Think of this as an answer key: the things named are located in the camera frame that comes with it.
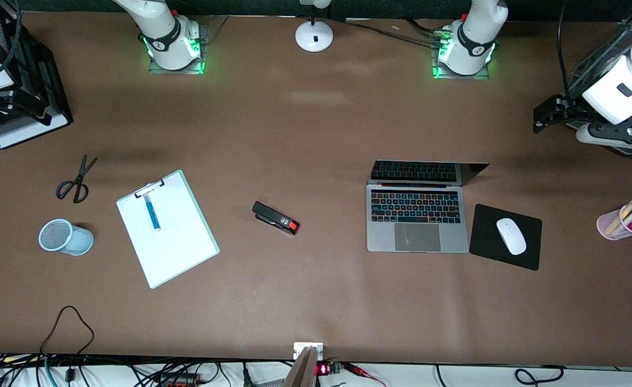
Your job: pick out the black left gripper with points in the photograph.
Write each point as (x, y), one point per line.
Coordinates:
(572, 111)

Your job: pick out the yellow highlighter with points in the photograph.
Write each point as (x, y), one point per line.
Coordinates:
(619, 217)

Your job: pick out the black orange usb hub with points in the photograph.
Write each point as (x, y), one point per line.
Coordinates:
(179, 380)

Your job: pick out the black mesh document tray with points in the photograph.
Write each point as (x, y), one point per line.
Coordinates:
(55, 102)

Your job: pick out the aluminium camera post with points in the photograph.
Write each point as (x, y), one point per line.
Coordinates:
(302, 371)

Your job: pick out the black stapler with red end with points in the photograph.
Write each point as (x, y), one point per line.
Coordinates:
(273, 216)

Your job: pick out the light blue mesh cup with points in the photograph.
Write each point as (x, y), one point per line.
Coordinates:
(79, 242)

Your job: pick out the silver grey laptop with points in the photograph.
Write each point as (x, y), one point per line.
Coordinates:
(418, 236)

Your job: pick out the black mouse pad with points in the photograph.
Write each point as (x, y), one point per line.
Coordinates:
(482, 236)

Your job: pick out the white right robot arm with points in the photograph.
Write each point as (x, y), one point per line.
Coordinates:
(165, 37)

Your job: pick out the mint green clipboard with paper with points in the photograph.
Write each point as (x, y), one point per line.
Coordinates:
(176, 247)

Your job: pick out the white computer mouse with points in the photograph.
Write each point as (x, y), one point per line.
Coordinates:
(511, 236)

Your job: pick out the blue marker with white end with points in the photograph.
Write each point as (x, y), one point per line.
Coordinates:
(152, 215)

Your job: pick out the pink mesh pen cup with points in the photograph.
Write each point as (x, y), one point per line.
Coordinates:
(609, 223)

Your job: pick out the circuit board with red display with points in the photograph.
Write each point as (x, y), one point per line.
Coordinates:
(322, 369)

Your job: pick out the white round lamp base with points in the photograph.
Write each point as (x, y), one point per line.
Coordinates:
(314, 37)

